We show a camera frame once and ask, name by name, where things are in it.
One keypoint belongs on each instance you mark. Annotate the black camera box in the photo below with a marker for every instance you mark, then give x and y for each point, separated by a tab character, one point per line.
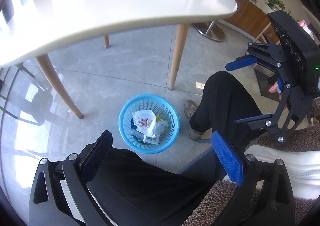
301	49

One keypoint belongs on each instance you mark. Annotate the person's right hand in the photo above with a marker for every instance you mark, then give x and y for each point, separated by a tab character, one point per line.
275	89

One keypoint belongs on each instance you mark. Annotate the right beige shoe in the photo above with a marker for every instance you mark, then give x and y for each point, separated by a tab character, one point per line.
195	132

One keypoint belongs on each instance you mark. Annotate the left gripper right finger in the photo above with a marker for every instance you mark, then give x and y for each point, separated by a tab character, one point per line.
229	159

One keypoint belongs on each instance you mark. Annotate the person's leg black trousers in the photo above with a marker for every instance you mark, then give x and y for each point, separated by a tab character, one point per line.
133	192
224	101

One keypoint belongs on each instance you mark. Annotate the white round table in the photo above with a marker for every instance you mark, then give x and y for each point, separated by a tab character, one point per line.
41	26

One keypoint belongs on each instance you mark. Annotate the person's left leg black trousers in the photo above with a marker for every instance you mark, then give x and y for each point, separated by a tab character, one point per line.
133	192

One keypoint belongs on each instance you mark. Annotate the white plastic bag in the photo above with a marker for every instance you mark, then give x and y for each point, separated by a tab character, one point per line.
145	121

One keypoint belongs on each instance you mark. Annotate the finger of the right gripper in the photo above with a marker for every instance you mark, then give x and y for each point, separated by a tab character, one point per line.
241	62
257	121

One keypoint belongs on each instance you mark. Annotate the blue plastic trash basket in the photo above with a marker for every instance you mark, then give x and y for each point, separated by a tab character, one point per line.
159	106

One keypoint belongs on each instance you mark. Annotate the clear plastic bag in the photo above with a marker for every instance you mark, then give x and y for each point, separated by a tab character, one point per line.
160	127

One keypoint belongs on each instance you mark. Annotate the person's right leg black trousers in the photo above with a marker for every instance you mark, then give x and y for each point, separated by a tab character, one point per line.
224	101

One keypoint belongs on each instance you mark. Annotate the blue plastic package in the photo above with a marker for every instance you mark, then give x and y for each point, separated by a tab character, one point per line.
133	126

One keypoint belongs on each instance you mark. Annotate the metal pedestal stand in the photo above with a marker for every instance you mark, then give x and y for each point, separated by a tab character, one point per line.
211	31

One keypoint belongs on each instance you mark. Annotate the dark blue chair seat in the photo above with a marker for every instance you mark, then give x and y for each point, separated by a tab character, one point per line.
202	167

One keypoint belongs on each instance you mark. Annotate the white cardboard box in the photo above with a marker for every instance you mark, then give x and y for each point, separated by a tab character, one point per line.
154	140

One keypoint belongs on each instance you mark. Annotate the wooden table leg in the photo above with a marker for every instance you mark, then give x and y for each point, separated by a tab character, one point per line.
181	36
106	41
49	72

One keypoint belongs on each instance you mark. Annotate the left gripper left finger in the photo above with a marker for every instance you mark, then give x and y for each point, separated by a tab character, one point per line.
93	160

